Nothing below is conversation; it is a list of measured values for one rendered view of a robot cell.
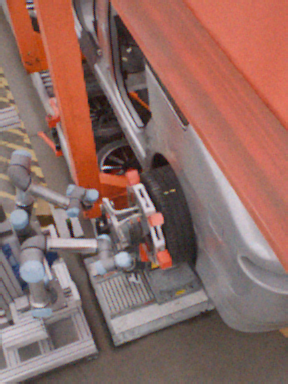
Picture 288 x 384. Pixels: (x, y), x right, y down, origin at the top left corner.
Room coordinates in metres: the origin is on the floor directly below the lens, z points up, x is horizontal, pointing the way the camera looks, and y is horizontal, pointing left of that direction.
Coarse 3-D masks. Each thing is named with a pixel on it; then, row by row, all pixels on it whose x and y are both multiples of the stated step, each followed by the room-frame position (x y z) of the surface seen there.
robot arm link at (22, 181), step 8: (8, 168) 1.96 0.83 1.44; (16, 168) 1.95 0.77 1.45; (8, 176) 1.92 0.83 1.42; (16, 176) 1.90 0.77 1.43; (24, 176) 1.91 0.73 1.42; (16, 184) 1.88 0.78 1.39; (24, 184) 1.88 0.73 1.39; (32, 184) 1.90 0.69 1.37; (40, 184) 1.92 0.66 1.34; (24, 192) 1.87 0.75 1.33; (32, 192) 1.87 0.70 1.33; (40, 192) 1.88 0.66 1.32; (48, 192) 1.89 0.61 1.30; (48, 200) 1.86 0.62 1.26; (56, 200) 1.87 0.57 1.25; (64, 200) 1.89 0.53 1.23; (72, 200) 1.92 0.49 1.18; (64, 208) 1.86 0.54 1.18; (72, 208) 1.86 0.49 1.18; (72, 216) 1.84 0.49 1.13
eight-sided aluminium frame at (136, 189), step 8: (128, 192) 2.18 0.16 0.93; (136, 192) 2.02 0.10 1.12; (144, 192) 2.02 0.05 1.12; (128, 200) 2.19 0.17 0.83; (136, 200) 2.19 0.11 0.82; (144, 208) 1.89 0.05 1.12; (152, 208) 1.88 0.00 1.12; (152, 232) 1.77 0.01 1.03; (160, 232) 1.78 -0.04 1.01; (160, 240) 1.74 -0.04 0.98; (144, 248) 1.93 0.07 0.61; (152, 248) 1.92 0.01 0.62; (160, 248) 1.75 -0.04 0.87; (152, 256) 1.80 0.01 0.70
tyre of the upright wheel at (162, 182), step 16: (144, 176) 2.13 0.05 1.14; (160, 176) 2.11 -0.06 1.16; (176, 176) 2.09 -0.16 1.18; (160, 192) 1.96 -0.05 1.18; (176, 192) 1.97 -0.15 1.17; (160, 208) 1.87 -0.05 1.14; (176, 208) 1.87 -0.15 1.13; (176, 224) 1.79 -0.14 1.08; (192, 224) 1.80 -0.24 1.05; (176, 240) 1.73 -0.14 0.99; (192, 240) 1.75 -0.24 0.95; (176, 256) 1.69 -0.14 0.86; (192, 256) 1.74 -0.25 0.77
